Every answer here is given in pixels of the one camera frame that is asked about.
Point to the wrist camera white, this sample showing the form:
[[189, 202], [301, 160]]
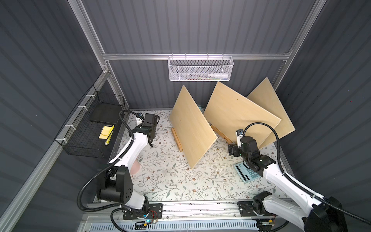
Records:
[[239, 136], [139, 118]]

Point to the aluminium rail at front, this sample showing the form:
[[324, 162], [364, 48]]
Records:
[[186, 210]]

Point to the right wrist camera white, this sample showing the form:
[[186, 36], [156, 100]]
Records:
[[239, 136]]

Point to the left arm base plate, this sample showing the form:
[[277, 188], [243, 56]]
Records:
[[149, 211]]

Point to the white wire mesh basket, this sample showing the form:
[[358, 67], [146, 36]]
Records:
[[196, 68]]

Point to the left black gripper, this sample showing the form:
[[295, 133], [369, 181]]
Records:
[[151, 137]]

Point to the yellow green pen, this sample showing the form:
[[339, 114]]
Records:
[[109, 136]]

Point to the yellow sticky note pad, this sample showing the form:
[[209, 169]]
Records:
[[106, 131]]

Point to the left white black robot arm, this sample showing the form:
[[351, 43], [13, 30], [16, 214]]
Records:
[[115, 184]]

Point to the pink cup with pens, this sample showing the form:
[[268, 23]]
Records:
[[135, 168]]

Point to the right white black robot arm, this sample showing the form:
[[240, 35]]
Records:
[[311, 212]]

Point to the plywood board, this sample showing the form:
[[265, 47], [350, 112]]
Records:
[[265, 96], [191, 127], [229, 111]]

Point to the wooden easel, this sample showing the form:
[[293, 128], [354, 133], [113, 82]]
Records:
[[177, 140], [217, 131]]

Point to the black wire wall basket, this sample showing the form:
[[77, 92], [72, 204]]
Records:
[[80, 135]]

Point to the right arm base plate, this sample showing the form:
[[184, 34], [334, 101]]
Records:
[[246, 209]]

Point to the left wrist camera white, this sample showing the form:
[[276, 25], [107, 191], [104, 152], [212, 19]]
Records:
[[139, 118]]

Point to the white marker in basket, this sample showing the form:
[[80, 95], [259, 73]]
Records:
[[218, 75]]

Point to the teal calculator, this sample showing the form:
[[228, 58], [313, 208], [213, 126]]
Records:
[[247, 175]]

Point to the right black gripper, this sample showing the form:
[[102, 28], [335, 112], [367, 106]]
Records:
[[235, 150]]

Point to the floral patterned table mat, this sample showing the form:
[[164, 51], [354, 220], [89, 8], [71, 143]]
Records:
[[165, 174]]

